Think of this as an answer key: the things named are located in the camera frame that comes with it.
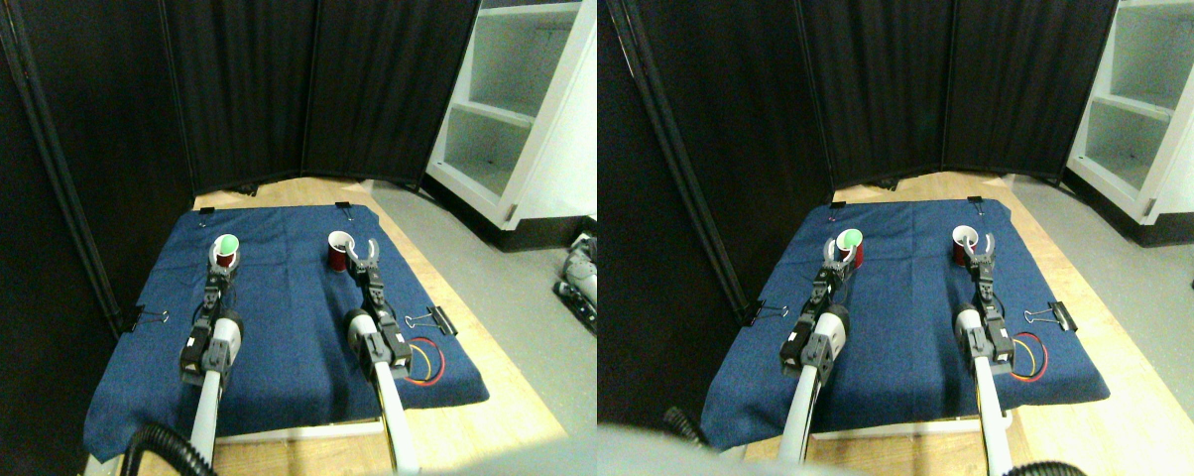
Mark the red cup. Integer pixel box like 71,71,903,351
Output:
210,234,242,270
327,230,358,273
835,227,867,272
951,225,982,268

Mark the dark blue cloth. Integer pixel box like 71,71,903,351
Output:
699,198,1112,452
83,201,491,463

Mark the black curtain stand pole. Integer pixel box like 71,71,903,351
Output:
609,0,759,325
0,0,130,340

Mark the white shelf unit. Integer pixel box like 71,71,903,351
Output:
1065,0,1194,225
424,0,597,234

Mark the orange wire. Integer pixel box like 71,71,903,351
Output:
404,337,446,386
1012,332,1049,383

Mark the black ribbed hose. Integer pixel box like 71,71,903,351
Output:
1004,460,1090,476
664,405,718,453
121,426,217,476

